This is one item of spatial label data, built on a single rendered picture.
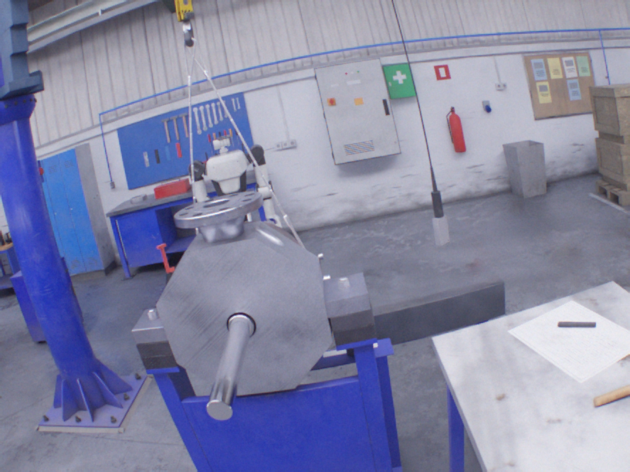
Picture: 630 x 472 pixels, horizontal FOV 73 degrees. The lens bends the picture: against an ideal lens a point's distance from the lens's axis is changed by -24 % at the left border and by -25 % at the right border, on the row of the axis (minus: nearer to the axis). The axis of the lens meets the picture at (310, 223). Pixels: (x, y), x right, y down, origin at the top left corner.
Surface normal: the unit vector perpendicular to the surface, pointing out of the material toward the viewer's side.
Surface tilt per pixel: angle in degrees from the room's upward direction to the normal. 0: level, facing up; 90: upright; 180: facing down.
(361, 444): 90
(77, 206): 90
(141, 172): 90
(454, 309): 90
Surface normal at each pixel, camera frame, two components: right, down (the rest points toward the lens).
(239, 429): 0.00, 0.24
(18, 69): 0.83, -0.04
